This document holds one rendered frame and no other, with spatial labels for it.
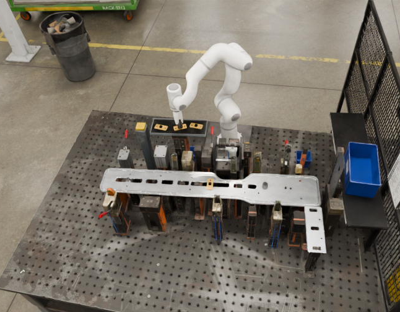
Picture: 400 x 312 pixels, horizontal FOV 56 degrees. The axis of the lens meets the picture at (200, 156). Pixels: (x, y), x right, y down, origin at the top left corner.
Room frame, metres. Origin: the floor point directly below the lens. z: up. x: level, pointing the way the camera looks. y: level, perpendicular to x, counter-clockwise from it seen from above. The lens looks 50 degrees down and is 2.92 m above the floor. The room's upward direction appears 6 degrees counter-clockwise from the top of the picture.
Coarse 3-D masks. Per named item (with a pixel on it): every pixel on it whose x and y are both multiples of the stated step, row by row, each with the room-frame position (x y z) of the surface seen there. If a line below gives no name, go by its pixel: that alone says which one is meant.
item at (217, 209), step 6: (216, 204) 1.18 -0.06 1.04; (216, 210) 1.13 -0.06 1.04; (222, 210) 1.20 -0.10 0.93; (216, 216) 1.13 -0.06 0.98; (216, 222) 1.14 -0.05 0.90; (222, 222) 1.19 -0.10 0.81; (216, 228) 1.14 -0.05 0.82; (222, 228) 1.17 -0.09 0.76; (216, 234) 1.13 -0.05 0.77; (222, 234) 1.15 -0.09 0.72
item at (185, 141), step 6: (174, 138) 1.70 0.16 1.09; (180, 138) 1.69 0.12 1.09; (186, 138) 1.69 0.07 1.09; (174, 144) 1.70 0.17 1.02; (180, 144) 1.69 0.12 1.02; (186, 144) 1.69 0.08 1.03; (180, 150) 1.70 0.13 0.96; (186, 150) 1.69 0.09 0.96; (180, 156) 1.70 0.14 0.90; (180, 162) 1.70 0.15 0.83; (180, 168) 1.70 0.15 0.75
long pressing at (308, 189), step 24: (120, 168) 1.56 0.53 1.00; (120, 192) 1.38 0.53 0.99; (144, 192) 1.35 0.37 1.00; (168, 192) 1.33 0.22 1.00; (192, 192) 1.31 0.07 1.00; (216, 192) 1.29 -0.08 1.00; (240, 192) 1.27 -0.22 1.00; (264, 192) 1.25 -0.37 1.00; (288, 192) 1.23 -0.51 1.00; (312, 192) 1.21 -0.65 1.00
